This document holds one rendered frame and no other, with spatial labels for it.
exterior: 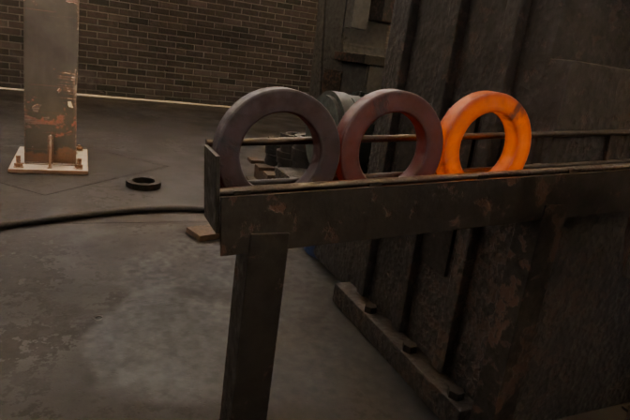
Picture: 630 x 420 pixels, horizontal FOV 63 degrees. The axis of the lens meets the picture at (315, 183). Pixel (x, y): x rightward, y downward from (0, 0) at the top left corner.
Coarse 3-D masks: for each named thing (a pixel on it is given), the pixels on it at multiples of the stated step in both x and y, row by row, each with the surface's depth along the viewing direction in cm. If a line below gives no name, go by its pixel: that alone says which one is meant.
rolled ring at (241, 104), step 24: (264, 96) 70; (288, 96) 71; (240, 120) 69; (312, 120) 73; (216, 144) 70; (240, 144) 70; (336, 144) 76; (240, 168) 71; (312, 168) 77; (336, 168) 77
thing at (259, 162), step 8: (272, 136) 313; (280, 136) 288; (288, 136) 283; (296, 136) 262; (304, 136) 271; (288, 144) 284; (296, 144) 263; (304, 144) 260; (272, 152) 307; (280, 152) 286; (288, 152) 285; (296, 152) 263; (304, 152) 261; (248, 160) 323; (256, 160) 318; (264, 160) 314; (272, 160) 307; (280, 160) 287; (288, 160) 284; (296, 160) 265; (304, 160) 263; (256, 168) 307; (264, 168) 303; (272, 168) 304; (304, 168) 264; (248, 176) 327; (256, 176) 324; (264, 176) 307; (272, 176) 286
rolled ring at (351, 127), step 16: (368, 96) 78; (384, 96) 77; (400, 96) 78; (416, 96) 79; (352, 112) 77; (368, 112) 77; (384, 112) 78; (416, 112) 80; (432, 112) 81; (352, 128) 77; (416, 128) 84; (432, 128) 82; (352, 144) 77; (416, 144) 85; (432, 144) 83; (352, 160) 78; (416, 160) 85; (432, 160) 84; (352, 176) 79
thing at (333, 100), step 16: (320, 96) 224; (336, 96) 214; (352, 96) 221; (336, 112) 209; (368, 128) 211; (368, 144) 212; (368, 160) 216; (288, 176) 245; (320, 256) 210; (336, 256) 197; (352, 256) 186; (336, 272) 197
